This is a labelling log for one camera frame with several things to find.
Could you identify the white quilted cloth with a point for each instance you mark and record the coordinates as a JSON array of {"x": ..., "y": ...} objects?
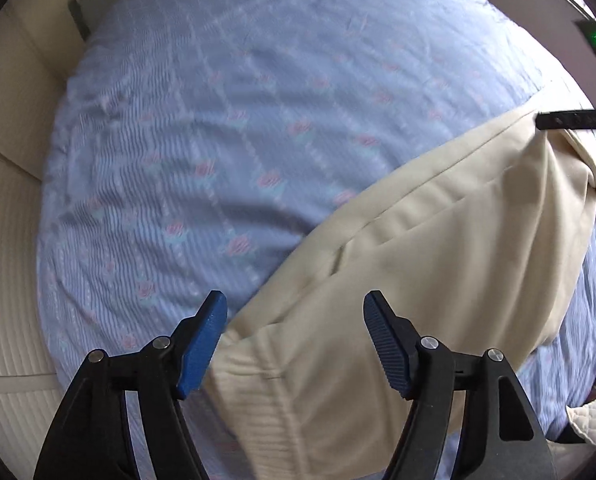
[{"x": 583, "y": 421}]

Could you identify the cream knit pants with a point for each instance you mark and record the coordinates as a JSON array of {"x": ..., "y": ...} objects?
[{"x": 479, "y": 243}]

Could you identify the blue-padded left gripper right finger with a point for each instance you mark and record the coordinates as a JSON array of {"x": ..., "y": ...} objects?
[{"x": 500, "y": 437}]

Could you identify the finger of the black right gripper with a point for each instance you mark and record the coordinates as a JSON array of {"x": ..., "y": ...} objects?
[{"x": 567, "y": 119}]

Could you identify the cream ribbed wardrobe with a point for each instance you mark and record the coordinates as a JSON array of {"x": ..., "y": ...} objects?
[{"x": 39, "y": 47}]

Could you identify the blue floral bed sheet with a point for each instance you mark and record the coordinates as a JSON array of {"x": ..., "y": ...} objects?
[{"x": 200, "y": 141}]

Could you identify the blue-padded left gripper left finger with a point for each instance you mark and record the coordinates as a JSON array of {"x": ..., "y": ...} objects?
[{"x": 89, "y": 437}]

